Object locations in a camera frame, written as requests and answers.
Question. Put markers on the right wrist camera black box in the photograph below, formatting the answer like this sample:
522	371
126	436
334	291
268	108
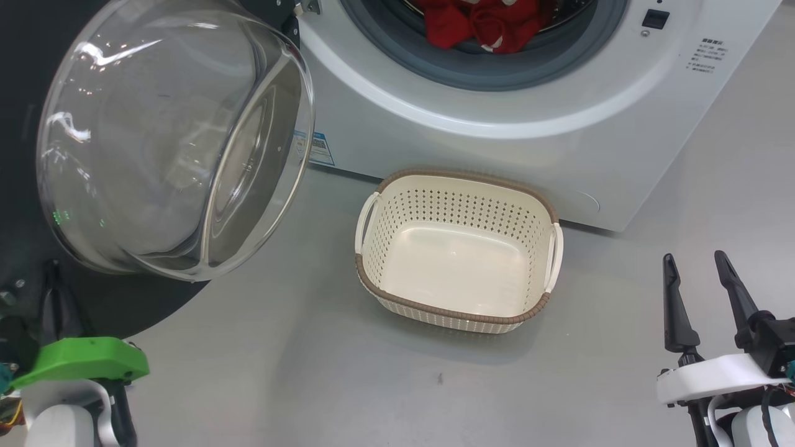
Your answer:
770	341

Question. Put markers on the teal connector wrist camera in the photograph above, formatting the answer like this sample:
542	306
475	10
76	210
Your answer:
4	377
790	371

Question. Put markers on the cream perforated basket brown rim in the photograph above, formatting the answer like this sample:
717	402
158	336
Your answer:
459	273

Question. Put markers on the red garment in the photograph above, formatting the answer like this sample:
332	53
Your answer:
484	22

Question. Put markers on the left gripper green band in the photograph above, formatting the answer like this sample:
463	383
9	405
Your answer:
81	360

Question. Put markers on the black text notice sticker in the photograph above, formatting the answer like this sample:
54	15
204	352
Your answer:
708	57

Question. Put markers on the white front-load washing machine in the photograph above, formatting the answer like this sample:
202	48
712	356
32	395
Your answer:
497	155

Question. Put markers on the stainless steel washing machine drum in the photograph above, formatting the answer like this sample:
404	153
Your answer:
571	12

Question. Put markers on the black-rimmed glass washer door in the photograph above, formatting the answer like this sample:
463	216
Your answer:
18	186

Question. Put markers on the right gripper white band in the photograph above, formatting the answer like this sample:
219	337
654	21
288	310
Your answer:
708	379

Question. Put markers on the teal connector left wrist camera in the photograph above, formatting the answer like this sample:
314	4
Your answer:
4	377

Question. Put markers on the teal connector right wrist camera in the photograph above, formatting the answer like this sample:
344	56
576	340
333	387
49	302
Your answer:
790	371

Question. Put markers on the blue energy label sticker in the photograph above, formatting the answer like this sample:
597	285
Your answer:
320	149

